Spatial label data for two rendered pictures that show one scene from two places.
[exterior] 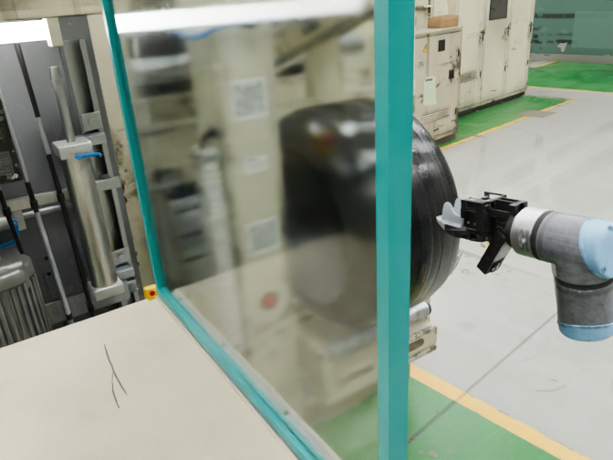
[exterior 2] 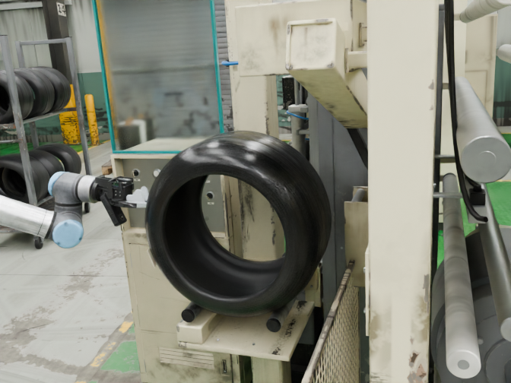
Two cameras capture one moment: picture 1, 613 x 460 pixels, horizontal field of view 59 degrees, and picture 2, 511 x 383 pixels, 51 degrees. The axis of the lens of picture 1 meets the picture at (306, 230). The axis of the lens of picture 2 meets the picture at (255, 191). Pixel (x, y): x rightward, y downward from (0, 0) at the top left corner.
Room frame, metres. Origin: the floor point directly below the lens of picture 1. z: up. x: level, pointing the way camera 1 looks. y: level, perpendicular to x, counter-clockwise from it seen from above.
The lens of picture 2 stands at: (2.58, -1.06, 1.70)
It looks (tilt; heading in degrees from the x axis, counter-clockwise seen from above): 15 degrees down; 141
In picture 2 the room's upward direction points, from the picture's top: 4 degrees counter-clockwise
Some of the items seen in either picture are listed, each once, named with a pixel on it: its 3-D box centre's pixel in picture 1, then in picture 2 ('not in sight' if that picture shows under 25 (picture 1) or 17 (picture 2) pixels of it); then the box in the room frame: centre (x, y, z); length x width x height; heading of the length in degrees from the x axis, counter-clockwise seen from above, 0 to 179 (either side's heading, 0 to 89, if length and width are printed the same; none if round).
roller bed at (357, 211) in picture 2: not in sight; (371, 235); (1.48, 0.31, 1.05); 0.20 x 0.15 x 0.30; 122
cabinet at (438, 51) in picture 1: (416, 88); not in sight; (6.15, -1.32, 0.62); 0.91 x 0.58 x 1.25; 131
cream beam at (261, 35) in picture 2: not in sight; (320, 38); (1.59, -0.03, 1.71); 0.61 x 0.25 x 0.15; 122
